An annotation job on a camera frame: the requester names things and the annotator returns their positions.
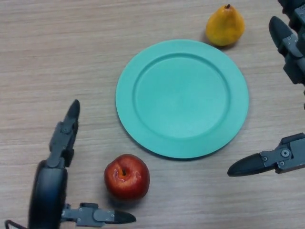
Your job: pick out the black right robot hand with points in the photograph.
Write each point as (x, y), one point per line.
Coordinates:
(294, 66)

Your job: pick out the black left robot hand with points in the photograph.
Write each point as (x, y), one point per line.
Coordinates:
(47, 190)

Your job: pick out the red apple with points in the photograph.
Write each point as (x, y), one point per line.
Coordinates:
(127, 179)

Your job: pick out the green round plate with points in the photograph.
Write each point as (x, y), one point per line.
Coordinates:
(182, 100)

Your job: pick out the yellow pear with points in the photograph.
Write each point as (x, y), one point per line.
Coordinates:
(225, 26)

